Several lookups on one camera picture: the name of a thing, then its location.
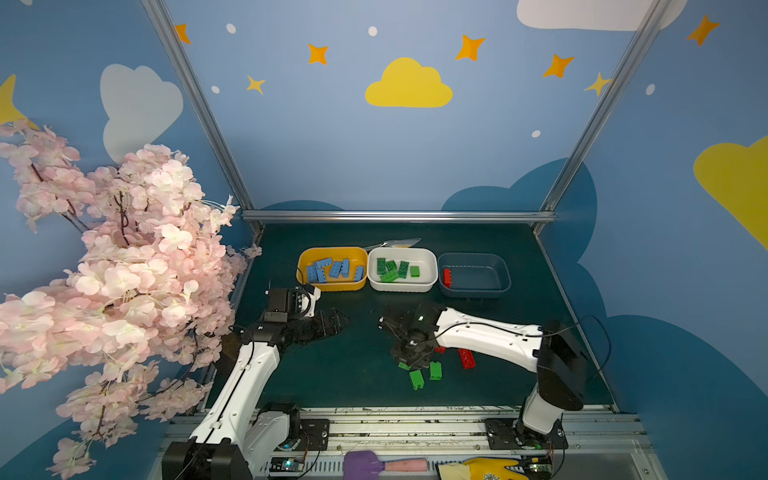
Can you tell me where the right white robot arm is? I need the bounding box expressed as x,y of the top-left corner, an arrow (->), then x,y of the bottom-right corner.
378,302 -> 588,448

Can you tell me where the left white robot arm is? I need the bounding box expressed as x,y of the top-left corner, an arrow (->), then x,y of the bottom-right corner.
161,308 -> 350,479

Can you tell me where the white plastic bin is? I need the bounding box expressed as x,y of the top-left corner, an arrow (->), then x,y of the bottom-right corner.
367,247 -> 438,293

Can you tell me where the yellow plastic bin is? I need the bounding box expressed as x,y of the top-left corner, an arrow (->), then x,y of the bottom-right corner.
296,247 -> 368,293

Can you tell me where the teal plastic bin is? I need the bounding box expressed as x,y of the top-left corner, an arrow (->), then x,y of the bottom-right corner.
437,252 -> 511,299

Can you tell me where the green circuit board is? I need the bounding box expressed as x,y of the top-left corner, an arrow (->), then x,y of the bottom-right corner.
268,457 -> 306,476

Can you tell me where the purple toy shovel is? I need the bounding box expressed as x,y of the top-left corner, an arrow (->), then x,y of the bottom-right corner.
343,451 -> 428,480

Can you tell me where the pink cherry blossom tree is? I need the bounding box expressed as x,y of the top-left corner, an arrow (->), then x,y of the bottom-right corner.
1,120 -> 262,479

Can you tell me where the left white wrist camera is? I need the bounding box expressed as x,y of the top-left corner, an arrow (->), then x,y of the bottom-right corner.
263,284 -> 321,323

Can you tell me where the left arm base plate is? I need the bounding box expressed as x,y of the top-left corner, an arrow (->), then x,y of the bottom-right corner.
296,419 -> 330,451

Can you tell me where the horizontal metal frame bar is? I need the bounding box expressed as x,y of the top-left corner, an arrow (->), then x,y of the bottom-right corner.
242,210 -> 556,224

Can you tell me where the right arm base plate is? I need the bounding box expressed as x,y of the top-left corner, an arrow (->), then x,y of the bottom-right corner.
484,418 -> 568,450

